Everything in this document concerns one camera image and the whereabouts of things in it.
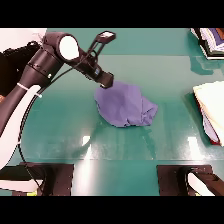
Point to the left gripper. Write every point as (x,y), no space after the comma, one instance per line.
(104,79)

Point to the purple shirt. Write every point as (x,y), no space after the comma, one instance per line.
(125,105)

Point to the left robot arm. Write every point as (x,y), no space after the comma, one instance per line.
(43,65)

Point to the black garment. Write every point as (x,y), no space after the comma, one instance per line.
(13,68)

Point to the white garment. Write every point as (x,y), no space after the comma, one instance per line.
(20,37)

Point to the cream folded garment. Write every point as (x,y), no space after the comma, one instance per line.
(213,100)

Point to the heap of clothes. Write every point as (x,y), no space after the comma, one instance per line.
(213,41)

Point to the lavender folded garment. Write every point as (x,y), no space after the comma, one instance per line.
(210,130)

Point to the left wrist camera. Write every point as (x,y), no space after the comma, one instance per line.
(106,35)

